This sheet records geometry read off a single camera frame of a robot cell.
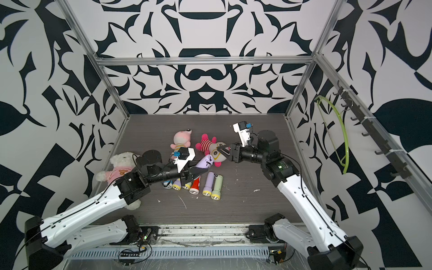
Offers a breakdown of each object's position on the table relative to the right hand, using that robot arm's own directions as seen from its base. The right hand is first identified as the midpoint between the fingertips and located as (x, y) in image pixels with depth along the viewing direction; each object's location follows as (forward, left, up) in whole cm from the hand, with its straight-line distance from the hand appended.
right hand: (220, 147), depth 65 cm
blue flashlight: (-13, +20, -3) cm, 24 cm away
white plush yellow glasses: (+18, +6, -25) cm, 31 cm away
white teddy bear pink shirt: (+5, +50, -22) cm, 55 cm away
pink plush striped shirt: (+23, +22, -25) cm, 40 cm away
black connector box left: (-31, +39, -34) cm, 61 cm away
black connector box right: (-32, -24, -34) cm, 52 cm away
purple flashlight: (-8, +5, +3) cm, 10 cm away
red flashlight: (-5, +12, -27) cm, 30 cm away
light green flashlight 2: (-4, +1, -30) cm, 30 cm away
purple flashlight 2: (-6, +6, -30) cm, 31 cm away
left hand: (-5, +6, -1) cm, 8 cm away
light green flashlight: (-4, +16, -29) cm, 33 cm away
